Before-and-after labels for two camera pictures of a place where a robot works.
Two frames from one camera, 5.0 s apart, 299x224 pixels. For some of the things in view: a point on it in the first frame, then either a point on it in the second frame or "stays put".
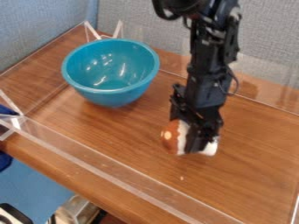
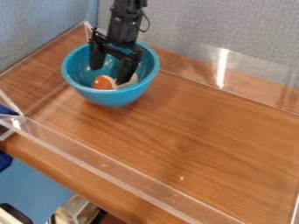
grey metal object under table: [77, 211] stays put
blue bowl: [111, 70] stays put
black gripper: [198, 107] → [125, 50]
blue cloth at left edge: [5, 159] stays put
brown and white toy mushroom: [172, 136] → [105, 82]
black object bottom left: [12, 216] stays put
